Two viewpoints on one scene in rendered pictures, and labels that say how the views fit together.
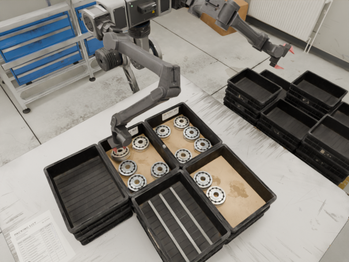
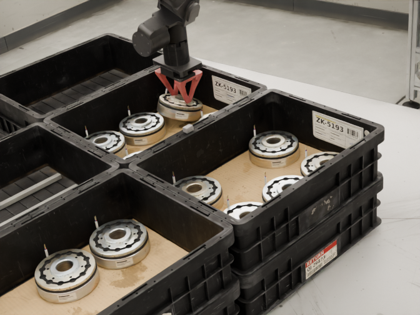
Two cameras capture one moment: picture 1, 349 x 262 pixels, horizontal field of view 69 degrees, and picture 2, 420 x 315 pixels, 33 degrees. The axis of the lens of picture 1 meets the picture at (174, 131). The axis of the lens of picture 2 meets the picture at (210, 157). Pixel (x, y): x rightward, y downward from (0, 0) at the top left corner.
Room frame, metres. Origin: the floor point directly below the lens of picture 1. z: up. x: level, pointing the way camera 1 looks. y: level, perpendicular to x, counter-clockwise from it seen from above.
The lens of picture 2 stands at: (0.77, -1.17, 1.60)
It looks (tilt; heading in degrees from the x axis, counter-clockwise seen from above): 31 degrees down; 86
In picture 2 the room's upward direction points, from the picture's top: 7 degrees counter-clockwise
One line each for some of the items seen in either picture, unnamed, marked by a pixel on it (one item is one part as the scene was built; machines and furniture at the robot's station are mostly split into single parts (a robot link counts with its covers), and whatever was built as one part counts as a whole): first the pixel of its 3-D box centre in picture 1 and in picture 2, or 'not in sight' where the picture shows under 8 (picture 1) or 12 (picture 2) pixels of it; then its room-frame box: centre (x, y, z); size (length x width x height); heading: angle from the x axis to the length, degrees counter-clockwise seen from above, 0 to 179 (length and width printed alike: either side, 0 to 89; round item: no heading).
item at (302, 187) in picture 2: (182, 132); (257, 151); (0.95, -0.05, 0.92); 0.40 x 0.30 x 0.02; 35
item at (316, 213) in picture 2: (182, 137); (259, 174); (0.95, -0.05, 0.87); 0.40 x 0.30 x 0.11; 35
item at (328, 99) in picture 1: (308, 105); not in sight; (1.75, -1.28, 0.37); 0.40 x 0.30 x 0.45; 42
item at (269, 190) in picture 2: (191, 132); (289, 191); (0.99, -0.11, 0.86); 0.10 x 0.10 x 0.01
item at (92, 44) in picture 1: (110, 23); not in sight; (2.78, 0.74, 0.60); 0.72 x 0.03 x 0.56; 132
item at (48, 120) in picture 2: (137, 155); (157, 108); (0.77, 0.20, 0.92); 0.40 x 0.30 x 0.02; 35
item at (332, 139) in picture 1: (327, 154); not in sight; (1.18, -1.25, 0.37); 0.40 x 0.30 x 0.45; 42
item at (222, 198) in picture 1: (215, 195); (65, 269); (0.58, -0.22, 0.86); 0.10 x 0.10 x 0.01
